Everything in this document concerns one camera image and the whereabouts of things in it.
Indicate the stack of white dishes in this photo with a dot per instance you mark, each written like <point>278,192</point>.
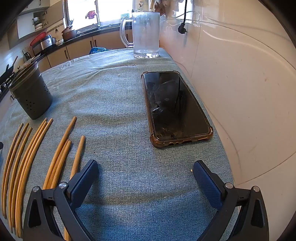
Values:
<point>37,23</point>

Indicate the stainless rice cooker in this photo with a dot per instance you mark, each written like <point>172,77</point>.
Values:
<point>45,42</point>

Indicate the red basin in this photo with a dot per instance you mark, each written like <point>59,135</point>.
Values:
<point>34,39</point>

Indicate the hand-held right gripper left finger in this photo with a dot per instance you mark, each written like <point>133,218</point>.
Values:
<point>84,183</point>

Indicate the brown clay pot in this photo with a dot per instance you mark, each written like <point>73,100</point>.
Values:
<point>69,34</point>

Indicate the blue plastic bag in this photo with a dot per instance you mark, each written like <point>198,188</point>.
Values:
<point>97,49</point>

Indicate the electric kettle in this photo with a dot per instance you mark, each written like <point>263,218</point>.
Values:
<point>26,56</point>

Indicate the translucent bag brown contents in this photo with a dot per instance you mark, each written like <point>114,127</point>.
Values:
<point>160,5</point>

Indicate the clear glass mug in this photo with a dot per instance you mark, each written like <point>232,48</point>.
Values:
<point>145,30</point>

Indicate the gas stove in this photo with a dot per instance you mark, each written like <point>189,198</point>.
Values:
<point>5,81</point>

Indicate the kitchen window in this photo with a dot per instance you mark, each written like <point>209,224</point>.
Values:
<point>111,9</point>

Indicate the chrome faucet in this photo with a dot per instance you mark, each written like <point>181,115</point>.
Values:
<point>98,20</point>

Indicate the dark grey chopstick holder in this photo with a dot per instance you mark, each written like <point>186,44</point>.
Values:
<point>32,97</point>

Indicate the green labelled bottle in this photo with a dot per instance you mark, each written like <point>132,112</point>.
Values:
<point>126,15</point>

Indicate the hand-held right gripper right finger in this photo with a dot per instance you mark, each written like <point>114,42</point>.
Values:
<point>207,183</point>

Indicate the pink cloth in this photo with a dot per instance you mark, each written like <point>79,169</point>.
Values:
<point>90,14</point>

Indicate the bunch of wooden chopsticks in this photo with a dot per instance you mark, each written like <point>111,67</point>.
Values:
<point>18,185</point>

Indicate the beige wall cabinets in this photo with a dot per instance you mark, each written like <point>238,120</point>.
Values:
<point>34,4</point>

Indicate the blue-green tablecloth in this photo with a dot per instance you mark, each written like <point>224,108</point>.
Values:
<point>120,129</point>

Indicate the wooden chopstick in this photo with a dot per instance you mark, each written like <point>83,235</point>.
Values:
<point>59,162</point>
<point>78,155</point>
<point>63,162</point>

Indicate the smartphone in brown case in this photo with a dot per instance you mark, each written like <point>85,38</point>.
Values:
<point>173,104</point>

